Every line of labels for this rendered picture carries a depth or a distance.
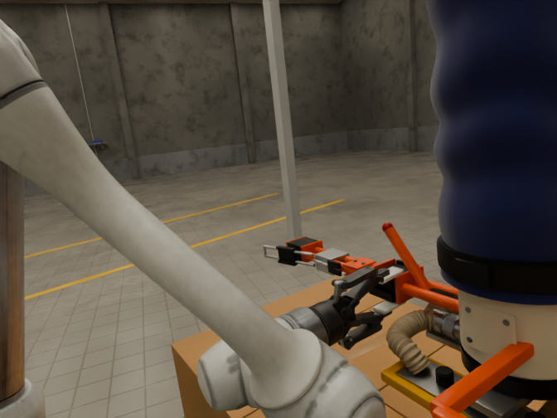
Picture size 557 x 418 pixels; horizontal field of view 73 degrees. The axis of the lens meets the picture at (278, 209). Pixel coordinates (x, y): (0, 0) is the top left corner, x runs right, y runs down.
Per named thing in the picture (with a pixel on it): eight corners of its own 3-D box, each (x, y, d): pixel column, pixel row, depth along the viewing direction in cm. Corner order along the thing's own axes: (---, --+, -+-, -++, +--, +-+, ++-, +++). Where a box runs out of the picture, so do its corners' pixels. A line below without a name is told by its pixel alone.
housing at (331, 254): (351, 268, 99) (350, 252, 98) (331, 276, 95) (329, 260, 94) (335, 263, 105) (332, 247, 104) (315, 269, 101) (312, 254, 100)
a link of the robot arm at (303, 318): (276, 355, 68) (302, 341, 71) (307, 379, 60) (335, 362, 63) (269, 308, 66) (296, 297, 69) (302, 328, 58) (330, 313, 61)
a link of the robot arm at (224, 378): (276, 362, 68) (323, 391, 57) (196, 405, 60) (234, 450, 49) (264, 305, 67) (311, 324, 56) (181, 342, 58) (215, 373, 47)
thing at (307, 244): (324, 256, 110) (322, 240, 109) (303, 264, 106) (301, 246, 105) (307, 250, 117) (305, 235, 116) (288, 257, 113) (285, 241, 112)
